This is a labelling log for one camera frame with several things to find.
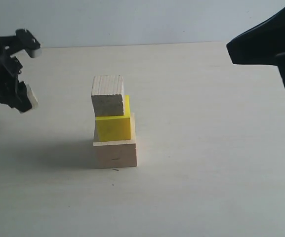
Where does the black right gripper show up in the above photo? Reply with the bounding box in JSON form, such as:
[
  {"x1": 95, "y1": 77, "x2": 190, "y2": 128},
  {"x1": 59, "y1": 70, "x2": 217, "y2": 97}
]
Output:
[{"x1": 226, "y1": 7, "x2": 285, "y2": 88}]

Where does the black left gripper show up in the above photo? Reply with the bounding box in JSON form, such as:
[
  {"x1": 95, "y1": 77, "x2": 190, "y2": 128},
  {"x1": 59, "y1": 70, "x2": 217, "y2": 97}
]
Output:
[{"x1": 0, "y1": 41, "x2": 33, "y2": 113}]

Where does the small wooden cube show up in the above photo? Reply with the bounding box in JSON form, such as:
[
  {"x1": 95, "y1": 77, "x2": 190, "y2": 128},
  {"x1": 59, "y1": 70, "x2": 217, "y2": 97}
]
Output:
[{"x1": 26, "y1": 84, "x2": 39, "y2": 110}]

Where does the medium plain wooden cube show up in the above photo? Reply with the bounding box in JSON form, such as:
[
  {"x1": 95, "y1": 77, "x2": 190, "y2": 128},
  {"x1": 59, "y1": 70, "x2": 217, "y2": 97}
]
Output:
[{"x1": 91, "y1": 75, "x2": 125, "y2": 117}]

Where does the yellow painted cube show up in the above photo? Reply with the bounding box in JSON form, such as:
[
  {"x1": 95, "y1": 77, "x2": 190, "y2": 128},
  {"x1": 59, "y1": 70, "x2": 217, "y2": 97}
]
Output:
[{"x1": 95, "y1": 95, "x2": 132, "y2": 142}]

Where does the large wooden cube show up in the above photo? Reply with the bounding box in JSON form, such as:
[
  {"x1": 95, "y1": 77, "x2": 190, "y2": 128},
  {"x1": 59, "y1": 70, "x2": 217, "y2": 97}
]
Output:
[{"x1": 92, "y1": 113, "x2": 137, "y2": 169}]

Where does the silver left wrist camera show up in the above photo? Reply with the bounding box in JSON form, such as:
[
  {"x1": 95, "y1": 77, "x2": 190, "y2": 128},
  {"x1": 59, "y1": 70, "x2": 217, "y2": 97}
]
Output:
[{"x1": 15, "y1": 29, "x2": 42, "y2": 59}]

